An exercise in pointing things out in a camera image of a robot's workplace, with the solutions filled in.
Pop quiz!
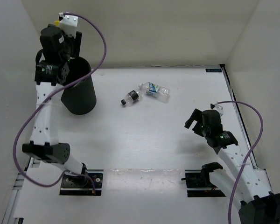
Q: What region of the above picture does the clear bottle yellow cap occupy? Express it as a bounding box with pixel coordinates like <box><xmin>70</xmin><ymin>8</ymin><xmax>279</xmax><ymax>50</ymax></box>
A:
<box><xmin>54</xmin><ymin>20</ymin><xmax>60</xmax><ymax>26</ymax></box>

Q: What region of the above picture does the clear bottle blue label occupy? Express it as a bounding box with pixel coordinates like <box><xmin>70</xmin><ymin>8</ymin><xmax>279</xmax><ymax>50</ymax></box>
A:
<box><xmin>138</xmin><ymin>82</ymin><xmax>170</xmax><ymax>103</ymax></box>

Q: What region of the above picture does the clear bottle black label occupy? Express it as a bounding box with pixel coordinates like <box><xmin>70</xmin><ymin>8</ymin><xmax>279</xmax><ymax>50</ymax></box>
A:
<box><xmin>121</xmin><ymin>90</ymin><xmax>142</xmax><ymax>107</ymax></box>

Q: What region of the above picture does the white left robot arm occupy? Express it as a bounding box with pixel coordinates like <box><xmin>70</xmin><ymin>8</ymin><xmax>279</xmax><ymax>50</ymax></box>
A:
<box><xmin>22</xmin><ymin>24</ymin><xmax>89</xmax><ymax>187</ymax></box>

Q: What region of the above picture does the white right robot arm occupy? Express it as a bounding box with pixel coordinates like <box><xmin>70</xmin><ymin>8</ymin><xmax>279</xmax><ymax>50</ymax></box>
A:
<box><xmin>183</xmin><ymin>109</ymin><xmax>280</xmax><ymax>224</ymax></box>

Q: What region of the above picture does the black plastic bin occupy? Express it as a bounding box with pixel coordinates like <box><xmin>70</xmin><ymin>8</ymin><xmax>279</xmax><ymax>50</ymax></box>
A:
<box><xmin>61</xmin><ymin>57</ymin><xmax>97</xmax><ymax>115</ymax></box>

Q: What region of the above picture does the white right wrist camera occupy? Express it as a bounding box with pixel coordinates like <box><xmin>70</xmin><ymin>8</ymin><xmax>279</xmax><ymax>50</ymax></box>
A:
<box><xmin>210</xmin><ymin>103</ymin><xmax>224</xmax><ymax>117</ymax></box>

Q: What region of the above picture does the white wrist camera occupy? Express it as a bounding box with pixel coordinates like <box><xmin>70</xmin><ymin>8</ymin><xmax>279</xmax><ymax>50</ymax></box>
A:
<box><xmin>210</xmin><ymin>103</ymin><xmax>224</xmax><ymax>117</ymax></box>
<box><xmin>58</xmin><ymin>13</ymin><xmax>78</xmax><ymax>39</ymax></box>

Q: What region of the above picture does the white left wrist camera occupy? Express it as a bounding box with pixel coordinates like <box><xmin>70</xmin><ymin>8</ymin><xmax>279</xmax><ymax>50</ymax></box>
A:
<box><xmin>58</xmin><ymin>13</ymin><xmax>78</xmax><ymax>39</ymax></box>

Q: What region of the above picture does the aluminium frame rail right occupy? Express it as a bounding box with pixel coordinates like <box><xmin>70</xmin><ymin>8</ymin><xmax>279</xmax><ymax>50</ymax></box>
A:
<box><xmin>219</xmin><ymin>63</ymin><xmax>280</xmax><ymax>224</ymax></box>

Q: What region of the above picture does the aluminium frame rail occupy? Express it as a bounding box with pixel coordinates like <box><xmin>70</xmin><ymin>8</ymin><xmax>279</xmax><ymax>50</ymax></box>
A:
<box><xmin>1</xmin><ymin>92</ymin><xmax>59</xmax><ymax>224</ymax></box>
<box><xmin>219</xmin><ymin>63</ymin><xmax>280</xmax><ymax>224</ymax></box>

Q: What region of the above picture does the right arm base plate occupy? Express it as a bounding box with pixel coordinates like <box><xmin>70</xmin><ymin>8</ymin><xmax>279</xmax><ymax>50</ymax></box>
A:
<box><xmin>181</xmin><ymin>170</ymin><xmax>225</xmax><ymax>198</ymax></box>

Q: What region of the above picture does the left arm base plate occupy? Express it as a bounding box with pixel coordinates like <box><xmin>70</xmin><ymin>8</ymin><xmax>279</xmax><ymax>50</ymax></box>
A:
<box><xmin>59</xmin><ymin>169</ymin><xmax>104</xmax><ymax>196</ymax></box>

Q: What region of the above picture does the aluminium frame rail left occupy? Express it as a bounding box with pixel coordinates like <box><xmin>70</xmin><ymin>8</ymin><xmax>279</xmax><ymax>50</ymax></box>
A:
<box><xmin>1</xmin><ymin>92</ymin><xmax>59</xmax><ymax>224</ymax></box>

